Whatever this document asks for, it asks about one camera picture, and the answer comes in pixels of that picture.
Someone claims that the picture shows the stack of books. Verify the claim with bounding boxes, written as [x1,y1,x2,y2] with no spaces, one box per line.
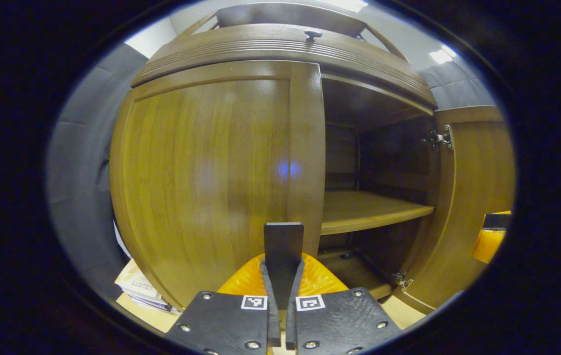
[114,259,182,315]

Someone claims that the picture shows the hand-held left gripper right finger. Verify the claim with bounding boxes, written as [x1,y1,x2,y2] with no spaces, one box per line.
[285,254,403,355]

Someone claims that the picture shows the black door handle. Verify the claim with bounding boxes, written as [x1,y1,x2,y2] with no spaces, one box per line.
[263,222,304,311]

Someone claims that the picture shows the small ceiling light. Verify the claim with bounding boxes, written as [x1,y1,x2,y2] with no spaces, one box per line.
[428,44,458,65]

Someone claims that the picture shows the wooden double-door shoe cabinet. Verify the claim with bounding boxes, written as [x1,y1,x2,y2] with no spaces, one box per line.
[109,2,517,316]

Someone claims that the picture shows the metal door hinge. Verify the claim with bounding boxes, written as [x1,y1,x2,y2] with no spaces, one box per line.
[421,125,454,151]
[391,270,414,290]

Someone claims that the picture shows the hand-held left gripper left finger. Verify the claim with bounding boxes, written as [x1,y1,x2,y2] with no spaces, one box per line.
[164,254,282,355]

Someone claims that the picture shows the wooden cabinet drawer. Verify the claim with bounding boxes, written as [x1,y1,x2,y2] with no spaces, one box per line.
[131,24,438,110]

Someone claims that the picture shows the wooden inner shelf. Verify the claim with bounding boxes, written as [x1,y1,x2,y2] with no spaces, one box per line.
[321,190,435,236]

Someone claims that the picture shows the wooden shoe cabinet door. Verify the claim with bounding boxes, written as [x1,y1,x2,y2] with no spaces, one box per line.
[109,60,326,311]
[394,105,517,315]

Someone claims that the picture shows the large ceiling light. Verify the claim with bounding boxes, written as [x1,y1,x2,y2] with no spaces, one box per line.
[320,0,370,13]

